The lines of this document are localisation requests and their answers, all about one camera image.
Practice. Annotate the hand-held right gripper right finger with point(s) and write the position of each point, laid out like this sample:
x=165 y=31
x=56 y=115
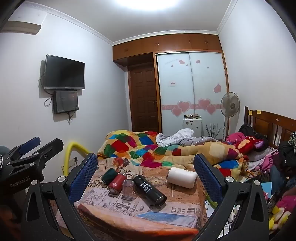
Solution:
x=208 y=178

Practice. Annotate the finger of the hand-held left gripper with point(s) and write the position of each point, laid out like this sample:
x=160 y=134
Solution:
x=49 y=146
x=30 y=142

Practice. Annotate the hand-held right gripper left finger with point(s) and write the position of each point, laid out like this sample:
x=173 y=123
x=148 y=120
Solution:
x=84 y=177

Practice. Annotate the dark green cup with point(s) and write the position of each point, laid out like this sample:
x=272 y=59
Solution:
x=109 y=177

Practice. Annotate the white cup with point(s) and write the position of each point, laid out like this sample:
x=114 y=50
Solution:
x=182 y=178

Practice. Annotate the red cup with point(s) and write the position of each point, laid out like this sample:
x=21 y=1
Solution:
x=117 y=183

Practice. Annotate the clear glass cup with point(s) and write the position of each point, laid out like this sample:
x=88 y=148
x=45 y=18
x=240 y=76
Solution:
x=128 y=188

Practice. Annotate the yellow foam tube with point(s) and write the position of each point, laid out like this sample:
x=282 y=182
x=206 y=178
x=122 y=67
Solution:
x=69 y=150

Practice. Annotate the dried twigs bundle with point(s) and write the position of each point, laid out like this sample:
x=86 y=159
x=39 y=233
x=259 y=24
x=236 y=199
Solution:
x=214 y=132

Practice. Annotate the pink cloth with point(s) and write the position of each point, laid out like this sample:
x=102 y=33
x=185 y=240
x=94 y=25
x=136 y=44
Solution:
x=233 y=137

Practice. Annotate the glass ashtray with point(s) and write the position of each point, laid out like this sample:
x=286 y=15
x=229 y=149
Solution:
x=158 y=182

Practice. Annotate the grey white crumpled cloth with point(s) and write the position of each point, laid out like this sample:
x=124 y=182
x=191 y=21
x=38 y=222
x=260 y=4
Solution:
x=180 y=136

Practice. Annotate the red plush toy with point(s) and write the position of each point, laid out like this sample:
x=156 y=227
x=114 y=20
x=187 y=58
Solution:
x=249 y=143

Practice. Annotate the small white cabinet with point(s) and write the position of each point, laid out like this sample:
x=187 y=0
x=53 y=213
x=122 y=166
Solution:
x=192 y=126

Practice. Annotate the black thermos bottle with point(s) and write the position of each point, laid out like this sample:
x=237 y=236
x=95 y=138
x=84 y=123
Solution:
x=149 y=190

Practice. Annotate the colourful patchwork blanket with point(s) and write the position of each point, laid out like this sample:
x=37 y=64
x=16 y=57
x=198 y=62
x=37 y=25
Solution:
x=138 y=148

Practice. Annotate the standing fan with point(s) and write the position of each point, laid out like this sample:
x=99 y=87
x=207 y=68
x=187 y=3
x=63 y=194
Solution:
x=230 y=103

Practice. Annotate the yellow plush toy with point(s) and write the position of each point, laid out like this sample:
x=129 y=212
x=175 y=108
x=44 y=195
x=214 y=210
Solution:
x=279 y=215

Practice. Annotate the pile of dark clothes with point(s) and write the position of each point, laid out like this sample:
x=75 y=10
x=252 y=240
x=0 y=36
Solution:
x=285 y=153

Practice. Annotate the wooden bed headboard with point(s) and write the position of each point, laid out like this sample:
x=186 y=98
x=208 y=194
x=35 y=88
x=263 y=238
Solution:
x=270 y=125

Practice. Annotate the brown wooden door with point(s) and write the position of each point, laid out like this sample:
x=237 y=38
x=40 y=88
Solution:
x=143 y=99

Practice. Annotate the frosted sliding wardrobe doors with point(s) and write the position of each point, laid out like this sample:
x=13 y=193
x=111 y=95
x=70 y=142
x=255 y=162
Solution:
x=192 y=81

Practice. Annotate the white air conditioner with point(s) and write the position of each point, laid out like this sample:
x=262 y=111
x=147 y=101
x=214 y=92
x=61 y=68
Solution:
x=23 y=24

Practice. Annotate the wooden overhead cabinet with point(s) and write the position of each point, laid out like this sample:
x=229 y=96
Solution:
x=166 y=45

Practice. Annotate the ceiling light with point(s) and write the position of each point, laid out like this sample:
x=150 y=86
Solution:
x=145 y=4

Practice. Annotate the small black wall monitor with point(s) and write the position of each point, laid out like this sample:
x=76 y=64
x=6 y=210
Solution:
x=66 y=101

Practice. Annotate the wall-mounted black television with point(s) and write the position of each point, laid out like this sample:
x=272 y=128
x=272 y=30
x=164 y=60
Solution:
x=64 y=71

